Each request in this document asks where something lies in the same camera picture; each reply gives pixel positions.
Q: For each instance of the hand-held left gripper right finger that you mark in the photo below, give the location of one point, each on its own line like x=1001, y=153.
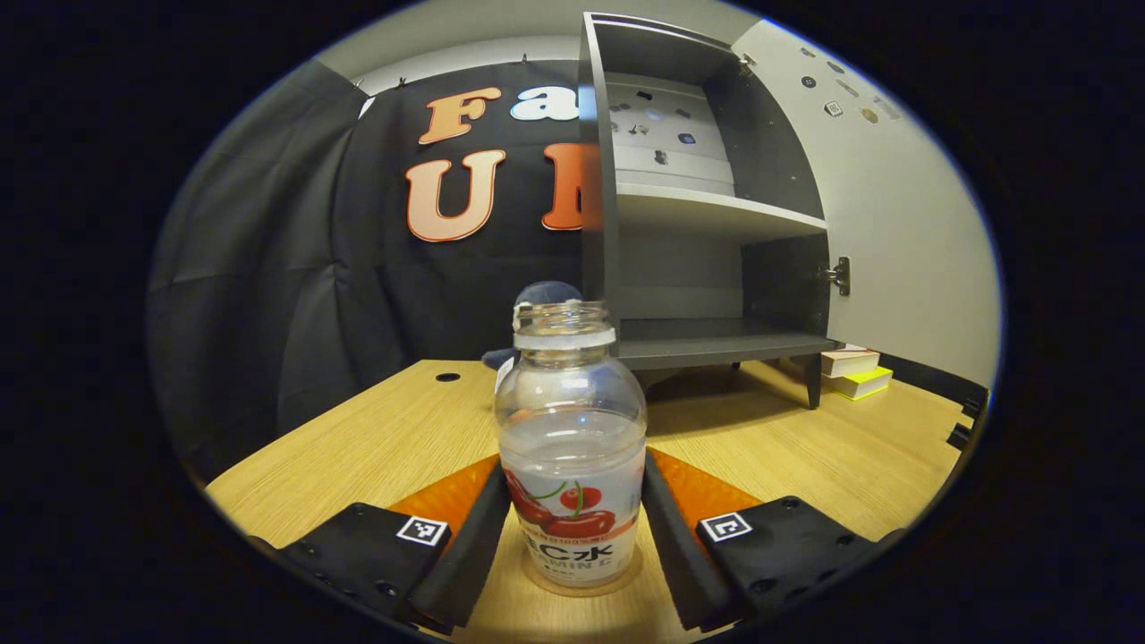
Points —
x=684, y=563

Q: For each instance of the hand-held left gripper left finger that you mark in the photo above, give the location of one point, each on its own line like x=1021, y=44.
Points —
x=465, y=563

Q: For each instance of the clear plastic bottle cherry label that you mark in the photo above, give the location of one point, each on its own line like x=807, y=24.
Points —
x=572, y=429

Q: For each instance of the grey cabinet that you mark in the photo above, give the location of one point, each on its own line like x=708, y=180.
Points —
x=680, y=342

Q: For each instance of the beige cabinet door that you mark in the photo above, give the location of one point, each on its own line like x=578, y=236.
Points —
x=912, y=224

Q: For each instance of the metal door hinge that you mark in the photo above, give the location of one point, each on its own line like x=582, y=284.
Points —
x=839, y=275
x=746, y=64

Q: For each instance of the yellow book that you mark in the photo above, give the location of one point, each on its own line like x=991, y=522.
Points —
x=863, y=385

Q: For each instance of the brown cover book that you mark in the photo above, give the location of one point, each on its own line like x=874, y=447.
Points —
x=850, y=360

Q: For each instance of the penguin plush toy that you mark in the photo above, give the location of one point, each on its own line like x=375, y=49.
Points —
x=546, y=292

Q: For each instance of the black backdrop cloth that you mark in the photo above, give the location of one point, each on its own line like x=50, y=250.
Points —
x=268, y=313

